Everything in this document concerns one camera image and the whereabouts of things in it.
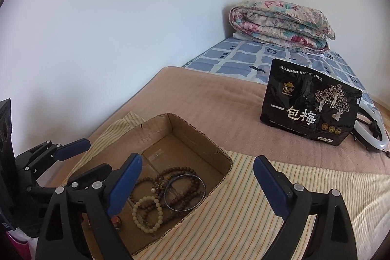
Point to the black bangle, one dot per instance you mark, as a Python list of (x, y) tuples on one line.
[(184, 192)]

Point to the white ring light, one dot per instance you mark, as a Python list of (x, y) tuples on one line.
[(370, 130)]

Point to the brown bed cover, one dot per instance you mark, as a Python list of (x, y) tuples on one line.
[(227, 110)]

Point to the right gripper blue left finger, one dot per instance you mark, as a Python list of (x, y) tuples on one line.
[(61, 235)]

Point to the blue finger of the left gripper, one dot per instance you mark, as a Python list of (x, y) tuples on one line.
[(70, 150), (85, 179)]

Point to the brown leather wristwatch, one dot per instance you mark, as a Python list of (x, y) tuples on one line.
[(116, 221)]

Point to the striped yellow blanket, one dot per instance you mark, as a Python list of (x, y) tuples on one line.
[(235, 221)]

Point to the folded floral quilt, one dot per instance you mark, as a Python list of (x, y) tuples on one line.
[(282, 24)]

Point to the brown cardboard box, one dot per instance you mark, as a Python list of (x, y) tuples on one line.
[(158, 174)]

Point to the black snack bag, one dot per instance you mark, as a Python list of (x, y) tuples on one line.
[(307, 103)]

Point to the blue checkered bed sheet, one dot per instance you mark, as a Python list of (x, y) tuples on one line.
[(251, 61)]

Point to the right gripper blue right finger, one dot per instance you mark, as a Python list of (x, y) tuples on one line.
[(332, 236)]

